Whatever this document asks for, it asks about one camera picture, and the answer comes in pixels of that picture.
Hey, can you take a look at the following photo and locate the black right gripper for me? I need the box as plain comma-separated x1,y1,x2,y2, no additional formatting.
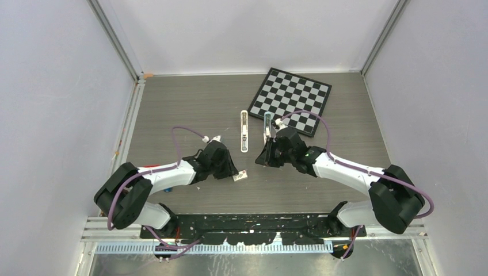
256,137,295,168

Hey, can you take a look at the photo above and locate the light blue white stapler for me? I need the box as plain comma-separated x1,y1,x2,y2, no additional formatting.
263,112,272,144

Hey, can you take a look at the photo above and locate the small white domino tile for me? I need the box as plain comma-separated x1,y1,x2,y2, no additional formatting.
232,170,248,182

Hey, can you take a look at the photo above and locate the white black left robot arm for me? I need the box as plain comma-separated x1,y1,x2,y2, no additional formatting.
94,139,239,238

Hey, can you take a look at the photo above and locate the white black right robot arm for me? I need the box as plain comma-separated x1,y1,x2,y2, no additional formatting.
255,128,426,236

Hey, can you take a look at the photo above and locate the colourful wooden toy car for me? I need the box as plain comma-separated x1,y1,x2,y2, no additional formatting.
143,164,176,195

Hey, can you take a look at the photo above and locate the black white chessboard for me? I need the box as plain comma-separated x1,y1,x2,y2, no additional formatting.
247,67,332,120

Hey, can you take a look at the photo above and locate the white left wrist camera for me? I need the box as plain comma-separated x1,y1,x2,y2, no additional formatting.
202,135,222,144

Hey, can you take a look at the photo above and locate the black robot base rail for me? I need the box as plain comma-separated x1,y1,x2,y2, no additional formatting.
135,213,365,246

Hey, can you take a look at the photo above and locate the right aluminium corner post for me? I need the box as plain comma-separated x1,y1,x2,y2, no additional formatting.
360,0,410,77

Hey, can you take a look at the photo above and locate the aluminium corner post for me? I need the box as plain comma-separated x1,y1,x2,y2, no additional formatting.
87,0,144,82
360,0,410,77

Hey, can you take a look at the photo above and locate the left aluminium corner post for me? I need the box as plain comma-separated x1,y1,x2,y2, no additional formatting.
87,0,144,82

